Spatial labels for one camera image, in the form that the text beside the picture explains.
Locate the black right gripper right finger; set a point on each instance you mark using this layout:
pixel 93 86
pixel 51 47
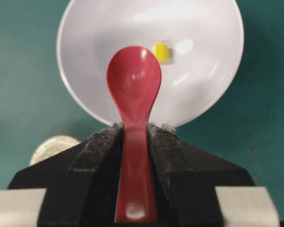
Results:
pixel 195 188

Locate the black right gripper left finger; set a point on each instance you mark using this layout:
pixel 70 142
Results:
pixel 74 188

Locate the red plastic spoon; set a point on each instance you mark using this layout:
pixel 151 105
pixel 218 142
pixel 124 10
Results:
pixel 134 78

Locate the yellow hexagonal prism block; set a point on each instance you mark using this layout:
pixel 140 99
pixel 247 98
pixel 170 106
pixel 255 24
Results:
pixel 163 53

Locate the white plastic bowl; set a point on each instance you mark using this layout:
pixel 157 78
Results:
pixel 207 38

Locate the round metallic disc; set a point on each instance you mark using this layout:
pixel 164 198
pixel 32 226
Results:
pixel 51 147

